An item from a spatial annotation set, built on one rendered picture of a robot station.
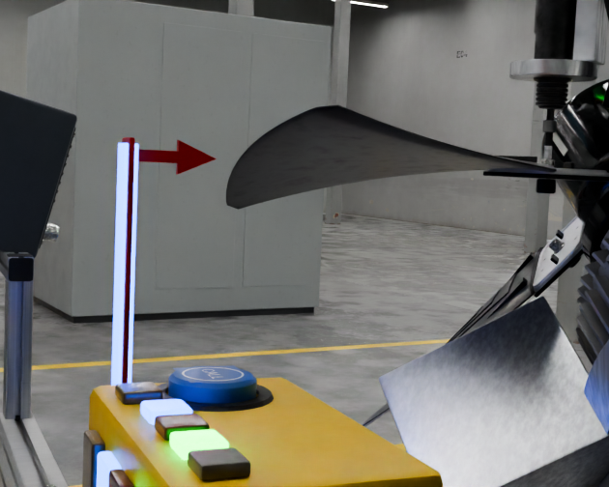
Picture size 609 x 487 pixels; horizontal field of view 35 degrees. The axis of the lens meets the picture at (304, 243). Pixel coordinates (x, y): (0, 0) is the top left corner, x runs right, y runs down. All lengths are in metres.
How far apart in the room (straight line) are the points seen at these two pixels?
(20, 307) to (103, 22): 5.82
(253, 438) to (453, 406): 0.40
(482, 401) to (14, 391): 0.64
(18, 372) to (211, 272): 6.07
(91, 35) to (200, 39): 0.81
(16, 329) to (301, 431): 0.84
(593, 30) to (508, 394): 0.29
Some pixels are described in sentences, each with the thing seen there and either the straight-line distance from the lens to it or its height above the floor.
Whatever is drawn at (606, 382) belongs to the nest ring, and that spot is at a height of 1.04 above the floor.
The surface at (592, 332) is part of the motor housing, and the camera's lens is 0.78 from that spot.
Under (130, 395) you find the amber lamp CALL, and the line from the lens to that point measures 0.43.
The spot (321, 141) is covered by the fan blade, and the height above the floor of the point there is 1.20.
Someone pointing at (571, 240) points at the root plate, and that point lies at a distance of 0.90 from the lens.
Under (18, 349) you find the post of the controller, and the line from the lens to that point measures 1.22.
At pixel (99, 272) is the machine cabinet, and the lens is 6.96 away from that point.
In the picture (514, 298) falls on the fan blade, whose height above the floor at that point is 1.07.
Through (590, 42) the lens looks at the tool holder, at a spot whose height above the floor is 1.28.
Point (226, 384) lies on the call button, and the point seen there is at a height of 1.08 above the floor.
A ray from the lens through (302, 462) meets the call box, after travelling 0.36.
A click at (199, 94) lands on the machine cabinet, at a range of 7.17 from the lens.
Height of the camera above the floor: 1.18
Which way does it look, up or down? 5 degrees down
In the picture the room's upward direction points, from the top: 3 degrees clockwise
